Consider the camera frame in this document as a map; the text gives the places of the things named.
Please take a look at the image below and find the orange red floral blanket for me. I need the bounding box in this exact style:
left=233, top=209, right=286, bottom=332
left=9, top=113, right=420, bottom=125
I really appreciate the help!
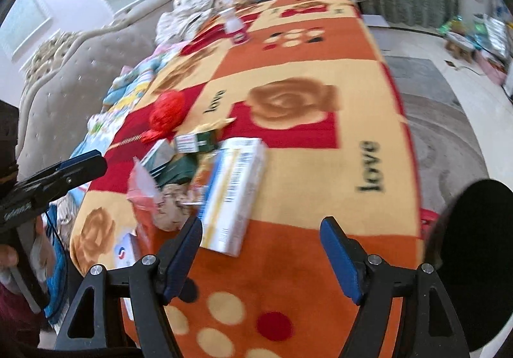
left=71, top=0, right=420, bottom=357

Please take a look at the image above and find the small wooden stool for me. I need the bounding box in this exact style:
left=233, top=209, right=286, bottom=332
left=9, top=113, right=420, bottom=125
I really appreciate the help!
left=445, top=31, right=475, bottom=63

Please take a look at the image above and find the white pink pill bottle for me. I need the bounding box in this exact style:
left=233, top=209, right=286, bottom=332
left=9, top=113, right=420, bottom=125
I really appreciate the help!
left=220, top=8, right=249, bottom=45

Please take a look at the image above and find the white blue medicine box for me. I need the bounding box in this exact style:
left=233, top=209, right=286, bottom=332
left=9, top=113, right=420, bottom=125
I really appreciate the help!
left=199, top=137, right=267, bottom=257

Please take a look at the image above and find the silver foil bag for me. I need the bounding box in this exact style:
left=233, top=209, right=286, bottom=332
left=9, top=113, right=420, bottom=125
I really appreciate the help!
left=484, top=15, right=509, bottom=61

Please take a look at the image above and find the grey tufted headboard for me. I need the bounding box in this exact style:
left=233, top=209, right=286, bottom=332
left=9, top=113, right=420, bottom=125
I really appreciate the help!
left=17, top=0, right=172, bottom=178

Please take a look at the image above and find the gloved left hand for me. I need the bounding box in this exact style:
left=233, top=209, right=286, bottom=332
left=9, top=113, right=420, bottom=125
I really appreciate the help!
left=1, top=216, right=56, bottom=294

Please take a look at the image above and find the colourful baby blanket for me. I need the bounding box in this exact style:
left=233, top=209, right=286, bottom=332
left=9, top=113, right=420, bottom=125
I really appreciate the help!
left=45, top=50, right=179, bottom=324

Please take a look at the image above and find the pink snack wrapper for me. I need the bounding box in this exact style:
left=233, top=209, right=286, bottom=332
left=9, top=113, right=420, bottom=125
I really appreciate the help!
left=126, top=157, right=163, bottom=240

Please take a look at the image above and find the grey oval rug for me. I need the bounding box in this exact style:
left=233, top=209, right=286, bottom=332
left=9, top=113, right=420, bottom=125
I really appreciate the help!
left=385, top=55, right=489, bottom=213

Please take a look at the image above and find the red crumpled plastic bag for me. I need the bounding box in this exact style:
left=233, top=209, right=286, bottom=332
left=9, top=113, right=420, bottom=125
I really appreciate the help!
left=141, top=89, right=186, bottom=142

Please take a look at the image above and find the crumpled brown paper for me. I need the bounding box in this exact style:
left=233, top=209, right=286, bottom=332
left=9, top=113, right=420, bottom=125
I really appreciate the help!
left=153, top=183, right=198, bottom=232

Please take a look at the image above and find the grey white box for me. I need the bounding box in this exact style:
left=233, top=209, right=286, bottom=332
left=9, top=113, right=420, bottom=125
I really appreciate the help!
left=141, top=138, right=176, bottom=172

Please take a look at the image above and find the green white small box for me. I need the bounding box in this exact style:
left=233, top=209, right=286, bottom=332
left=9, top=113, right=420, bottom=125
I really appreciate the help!
left=173, top=130, right=218, bottom=154

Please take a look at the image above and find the black trash bin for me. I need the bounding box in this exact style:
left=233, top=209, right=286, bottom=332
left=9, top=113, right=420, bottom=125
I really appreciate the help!
left=424, top=179, right=512, bottom=352

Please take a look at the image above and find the white box with logo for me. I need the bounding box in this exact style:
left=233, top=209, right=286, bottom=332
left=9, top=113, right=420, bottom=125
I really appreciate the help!
left=113, top=232, right=142, bottom=321

